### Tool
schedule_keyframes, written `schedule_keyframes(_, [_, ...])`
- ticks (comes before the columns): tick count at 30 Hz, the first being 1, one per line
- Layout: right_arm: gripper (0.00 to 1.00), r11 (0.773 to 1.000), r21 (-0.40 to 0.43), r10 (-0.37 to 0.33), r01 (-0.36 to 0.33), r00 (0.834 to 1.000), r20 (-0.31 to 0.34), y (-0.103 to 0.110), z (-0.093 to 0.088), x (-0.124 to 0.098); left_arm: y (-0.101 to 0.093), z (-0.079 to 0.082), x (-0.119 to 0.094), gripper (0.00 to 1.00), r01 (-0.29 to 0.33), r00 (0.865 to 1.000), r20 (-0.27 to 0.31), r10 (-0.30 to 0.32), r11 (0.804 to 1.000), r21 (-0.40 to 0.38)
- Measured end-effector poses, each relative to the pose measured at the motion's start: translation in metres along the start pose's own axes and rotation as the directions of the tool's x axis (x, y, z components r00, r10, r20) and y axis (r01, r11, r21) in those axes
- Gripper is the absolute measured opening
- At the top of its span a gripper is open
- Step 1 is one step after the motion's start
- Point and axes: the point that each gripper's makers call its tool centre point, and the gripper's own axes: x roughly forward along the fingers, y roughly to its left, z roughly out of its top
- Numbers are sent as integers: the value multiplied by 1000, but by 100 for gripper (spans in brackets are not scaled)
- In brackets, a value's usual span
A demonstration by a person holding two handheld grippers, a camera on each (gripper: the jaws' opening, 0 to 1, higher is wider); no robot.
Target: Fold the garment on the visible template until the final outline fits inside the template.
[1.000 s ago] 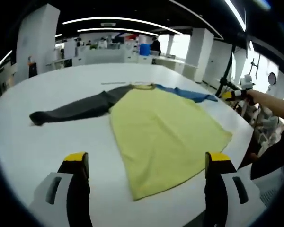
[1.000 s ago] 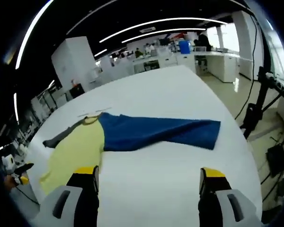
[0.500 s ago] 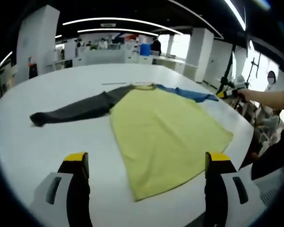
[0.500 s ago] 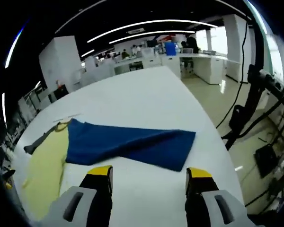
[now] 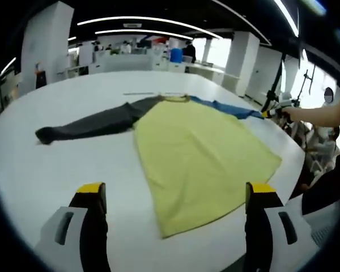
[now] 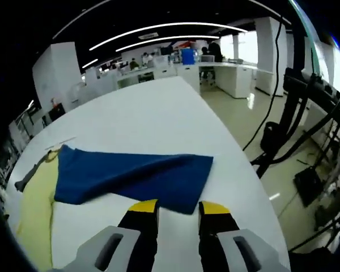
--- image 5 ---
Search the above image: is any long curved ceiling light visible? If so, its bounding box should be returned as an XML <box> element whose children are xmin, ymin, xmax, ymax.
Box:
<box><xmin>76</xmin><ymin>16</ymin><xmax>224</xmax><ymax>39</ymax></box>

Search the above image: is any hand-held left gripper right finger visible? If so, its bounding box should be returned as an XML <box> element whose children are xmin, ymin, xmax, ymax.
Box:
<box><xmin>244</xmin><ymin>182</ymin><xmax>320</xmax><ymax>272</ymax></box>

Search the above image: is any black tripod stand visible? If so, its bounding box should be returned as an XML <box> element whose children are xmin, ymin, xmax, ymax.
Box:
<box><xmin>260</xmin><ymin>55</ymin><xmax>287</xmax><ymax>114</ymax></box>

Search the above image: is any white square pillar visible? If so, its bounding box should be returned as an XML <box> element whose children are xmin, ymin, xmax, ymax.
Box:
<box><xmin>18</xmin><ymin>4</ymin><xmax>75</xmax><ymax>97</ymax></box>

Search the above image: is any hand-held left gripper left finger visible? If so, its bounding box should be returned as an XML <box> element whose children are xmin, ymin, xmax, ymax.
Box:
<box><xmin>39</xmin><ymin>182</ymin><xmax>112</xmax><ymax>272</ymax></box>

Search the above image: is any grey mesh chair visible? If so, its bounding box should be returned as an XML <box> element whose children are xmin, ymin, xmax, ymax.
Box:
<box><xmin>286</xmin><ymin>195</ymin><xmax>340</xmax><ymax>256</ymax></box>

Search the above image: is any thin black stand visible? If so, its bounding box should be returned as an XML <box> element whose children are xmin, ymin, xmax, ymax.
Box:
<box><xmin>297</xmin><ymin>64</ymin><xmax>318</xmax><ymax>107</ymax></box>

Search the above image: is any white partition desk row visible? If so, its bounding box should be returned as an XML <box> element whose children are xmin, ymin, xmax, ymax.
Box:
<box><xmin>56</xmin><ymin>52</ymin><xmax>171</xmax><ymax>79</ymax></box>

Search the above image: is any yellow blue grey garment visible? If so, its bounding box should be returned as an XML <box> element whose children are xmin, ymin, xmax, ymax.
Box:
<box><xmin>35</xmin><ymin>95</ymin><xmax>283</xmax><ymax>239</ymax></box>

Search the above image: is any blue container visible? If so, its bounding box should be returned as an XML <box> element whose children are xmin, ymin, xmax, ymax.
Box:
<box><xmin>169</xmin><ymin>48</ymin><xmax>184</xmax><ymax>63</ymax></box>

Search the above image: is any short curved ceiling light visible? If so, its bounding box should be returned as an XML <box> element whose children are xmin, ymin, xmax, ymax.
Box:
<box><xmin>95</xmin><ymin>29</ymin><xmax>193</xmax><ymax>40</ymax></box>

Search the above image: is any person's right hand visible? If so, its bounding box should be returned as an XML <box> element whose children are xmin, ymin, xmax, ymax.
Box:
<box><xmin>281</xmin><ymin>107</ymin><xmax>294</xmax><ymax>124</ymax></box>

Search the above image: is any white office counter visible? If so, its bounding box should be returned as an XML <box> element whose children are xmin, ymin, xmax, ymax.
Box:
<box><xmin>184</xmin><ymin>61</ymin><xmax>241</xmax><ymax>94</ymax></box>

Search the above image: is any black cabinet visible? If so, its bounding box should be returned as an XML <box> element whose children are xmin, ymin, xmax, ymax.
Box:
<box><xmin>35</xmin><ymin>70</ymin><xmax>48</xmax><ymax>89</ymax></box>

